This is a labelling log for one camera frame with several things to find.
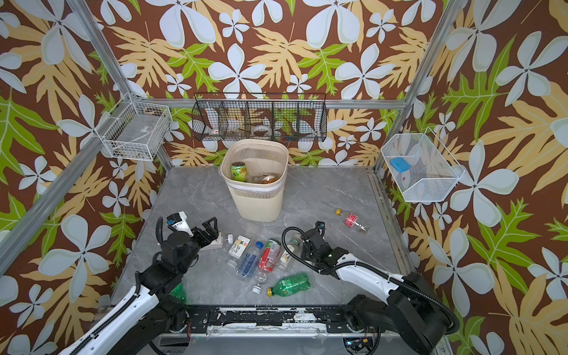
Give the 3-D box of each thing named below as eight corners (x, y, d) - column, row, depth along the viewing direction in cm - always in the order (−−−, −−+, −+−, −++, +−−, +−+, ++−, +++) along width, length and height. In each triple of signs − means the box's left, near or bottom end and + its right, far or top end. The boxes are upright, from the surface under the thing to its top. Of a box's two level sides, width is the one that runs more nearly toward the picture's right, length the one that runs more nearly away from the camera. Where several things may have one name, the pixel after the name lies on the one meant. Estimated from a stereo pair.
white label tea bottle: (223, 264, 86) (222, 262, 84) (239, 236, 94) (238, 233, 92) (236, 270, 85) (235, 267, 83) (251, 241, 92) (250, 238, 90)
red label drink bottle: (258, 269, 86) (257, 265, 83) (269, 241, 93) (268, 236, 90) (272, 273, 85) (272, 269, 81) (282, 245, 92) (282, 240, 89)
